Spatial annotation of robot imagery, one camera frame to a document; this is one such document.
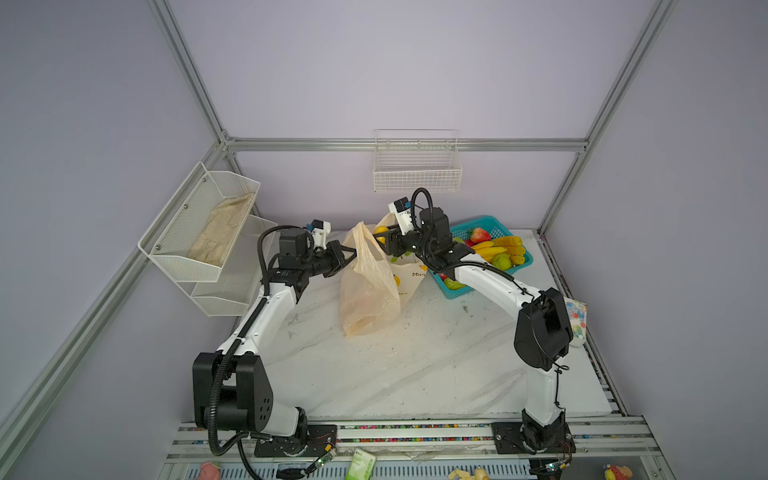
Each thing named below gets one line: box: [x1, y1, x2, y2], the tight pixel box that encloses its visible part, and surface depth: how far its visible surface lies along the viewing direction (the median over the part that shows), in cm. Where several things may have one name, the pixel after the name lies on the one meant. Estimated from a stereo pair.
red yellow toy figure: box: [604, 464, 633, 480], surface depth 69 cm
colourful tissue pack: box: [564, 297, 588, 348], surface depth 92 cm
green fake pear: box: [492, 253, 512, 271], surface depth 100 cm
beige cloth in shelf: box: [188, 193, 255, 266], surface depth 81 cm
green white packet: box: [345, 448, 377, 480], surface depth 70 cm
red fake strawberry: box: [465, 227, 491, 247], surface depth 111 cm
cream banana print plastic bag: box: [340, 212, 428, 337], surface depth 82 cm
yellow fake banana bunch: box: [472, 236, 526, 265], surface depth 103 cm
